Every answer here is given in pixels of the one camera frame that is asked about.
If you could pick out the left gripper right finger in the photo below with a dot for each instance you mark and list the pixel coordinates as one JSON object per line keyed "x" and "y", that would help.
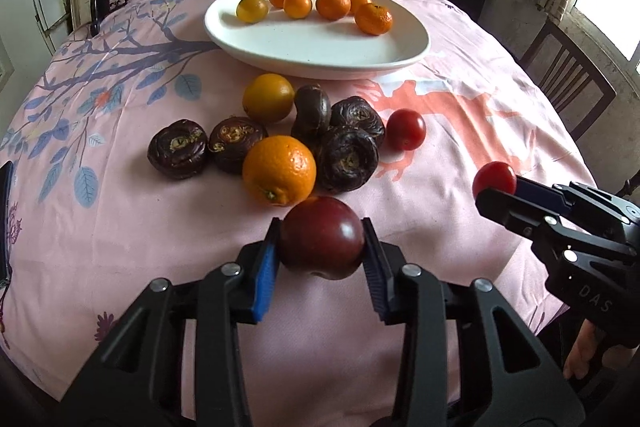
{"x": 467, "y": 359}

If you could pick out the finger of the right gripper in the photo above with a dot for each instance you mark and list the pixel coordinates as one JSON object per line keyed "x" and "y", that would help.
{"x": 520, "y": 216}
{"x": 580, "y": 203}

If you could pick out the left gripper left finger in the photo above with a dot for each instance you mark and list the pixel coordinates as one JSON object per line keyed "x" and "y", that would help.
{"x": 173, "y": 358}

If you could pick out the small red cherry tomato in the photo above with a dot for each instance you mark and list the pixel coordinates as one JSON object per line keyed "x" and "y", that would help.
{"x": 497, "y": 175}

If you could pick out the dark red plum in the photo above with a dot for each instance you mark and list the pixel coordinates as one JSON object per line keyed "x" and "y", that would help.
{"x": 322, "y": 236}

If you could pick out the large orange mandarin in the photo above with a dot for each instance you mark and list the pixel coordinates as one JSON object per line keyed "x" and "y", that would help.
{"x": 374, "y": 19}
{"x": 279, "y": 171}

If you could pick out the small yellow citrus fruit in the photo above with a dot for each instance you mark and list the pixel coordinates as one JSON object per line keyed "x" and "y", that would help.
{"x": 252, "y": 11}

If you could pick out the person's right hand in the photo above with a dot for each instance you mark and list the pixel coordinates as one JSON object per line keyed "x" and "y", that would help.
{"x": 583, "y": 351}

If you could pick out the dark wooden chair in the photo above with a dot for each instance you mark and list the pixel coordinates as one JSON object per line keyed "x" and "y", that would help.
{"x": 568, "y": 74}

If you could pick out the pink printed tablecloth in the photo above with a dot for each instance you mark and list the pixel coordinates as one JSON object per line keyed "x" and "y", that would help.
{"x": 92, "y": 222}

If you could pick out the large white oval plate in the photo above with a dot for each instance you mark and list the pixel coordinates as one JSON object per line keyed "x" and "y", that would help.
{"x": 314, "y": 47}

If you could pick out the black smartphone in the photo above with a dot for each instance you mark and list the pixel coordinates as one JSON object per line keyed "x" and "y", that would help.
{"x": 6, "y": 177}

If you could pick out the yellow orange citrus fruit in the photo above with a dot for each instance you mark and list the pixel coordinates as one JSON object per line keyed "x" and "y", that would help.
{"x": 268, "y": 99}

